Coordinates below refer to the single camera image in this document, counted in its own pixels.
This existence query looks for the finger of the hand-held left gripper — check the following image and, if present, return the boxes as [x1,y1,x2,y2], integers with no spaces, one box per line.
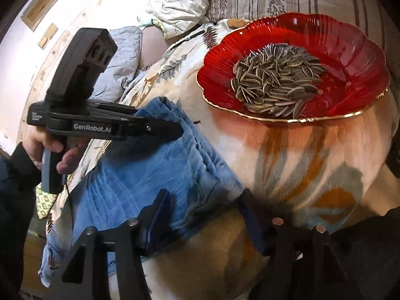
[125,117,183,141]
[91,100,141,118]

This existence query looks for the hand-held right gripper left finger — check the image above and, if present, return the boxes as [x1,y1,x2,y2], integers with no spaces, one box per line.
[42,189,172,300]

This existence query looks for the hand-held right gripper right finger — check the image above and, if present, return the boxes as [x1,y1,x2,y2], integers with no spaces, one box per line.
[237,188,365,300]

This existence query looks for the blue denim pants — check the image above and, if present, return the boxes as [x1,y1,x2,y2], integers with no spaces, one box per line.
[40,96,246,288]

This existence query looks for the person's left forearm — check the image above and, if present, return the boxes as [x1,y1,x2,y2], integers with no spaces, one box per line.
[0,142,43,257]

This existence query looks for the person's left hand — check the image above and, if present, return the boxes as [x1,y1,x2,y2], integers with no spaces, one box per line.
[25,122,91,174]

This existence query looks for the grey quilted pillow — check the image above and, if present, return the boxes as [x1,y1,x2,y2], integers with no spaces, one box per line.
[90,26,143,102]

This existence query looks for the leaf print blanket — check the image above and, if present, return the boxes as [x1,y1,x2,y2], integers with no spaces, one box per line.
[47,19,394,300]

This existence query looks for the brown sofa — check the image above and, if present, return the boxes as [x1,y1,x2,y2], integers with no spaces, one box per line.
[139,25,176,69]

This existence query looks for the light green cloth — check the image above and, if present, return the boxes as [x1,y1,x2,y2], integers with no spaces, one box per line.
[137,17,168,32]

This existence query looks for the black pen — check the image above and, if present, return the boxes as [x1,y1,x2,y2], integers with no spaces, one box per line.
[170,24,208,51]

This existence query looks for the green patterned blanket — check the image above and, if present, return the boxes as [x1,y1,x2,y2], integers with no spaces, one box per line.
[35,184,58,219]

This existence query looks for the white floral pillow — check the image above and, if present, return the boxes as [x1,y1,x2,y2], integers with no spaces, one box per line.
[147,0,219,40]

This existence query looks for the pile of sunflower seeds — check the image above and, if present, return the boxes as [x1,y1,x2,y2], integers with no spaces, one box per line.
[230,43,329,119]

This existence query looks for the red glass bowl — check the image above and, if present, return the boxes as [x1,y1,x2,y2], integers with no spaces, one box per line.
[196,12,391,123]

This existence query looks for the beige wall panel frame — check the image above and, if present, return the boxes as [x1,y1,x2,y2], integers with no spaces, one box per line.
[20,0,65,32]

